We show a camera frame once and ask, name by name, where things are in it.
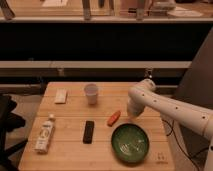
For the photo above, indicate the black rectangular remote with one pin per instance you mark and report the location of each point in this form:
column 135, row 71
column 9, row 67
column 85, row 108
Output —
column 88, row 132

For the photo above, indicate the white plastic bottle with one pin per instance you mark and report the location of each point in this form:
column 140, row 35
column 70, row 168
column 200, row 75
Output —
column 45, row 135

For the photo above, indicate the black office chair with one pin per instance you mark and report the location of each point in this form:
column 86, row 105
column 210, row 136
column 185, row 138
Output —
column 8, row 122

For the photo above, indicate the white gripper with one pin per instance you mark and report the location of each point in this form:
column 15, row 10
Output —
column 134, row 109

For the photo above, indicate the green ceramic bowl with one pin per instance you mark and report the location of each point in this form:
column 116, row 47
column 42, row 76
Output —
column 130, row 143

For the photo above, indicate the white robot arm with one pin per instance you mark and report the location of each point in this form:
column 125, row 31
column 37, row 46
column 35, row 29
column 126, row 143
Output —
column 196, row 118

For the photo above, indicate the grey metal shelf rail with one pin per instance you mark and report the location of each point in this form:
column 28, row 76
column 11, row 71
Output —
column 94, row 64

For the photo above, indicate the white sponge block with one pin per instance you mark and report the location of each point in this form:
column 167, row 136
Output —
column 61, row 96

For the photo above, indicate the white paper cup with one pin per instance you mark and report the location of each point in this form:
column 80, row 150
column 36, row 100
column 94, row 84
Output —
column 91, row 93

